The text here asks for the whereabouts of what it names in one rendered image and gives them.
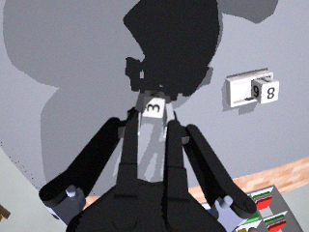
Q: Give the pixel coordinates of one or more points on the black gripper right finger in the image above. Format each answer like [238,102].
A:
[230,205]

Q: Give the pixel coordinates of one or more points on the white shallow tray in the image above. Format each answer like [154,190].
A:
[238,88]

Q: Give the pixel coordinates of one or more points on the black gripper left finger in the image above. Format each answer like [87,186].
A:
[64,195]

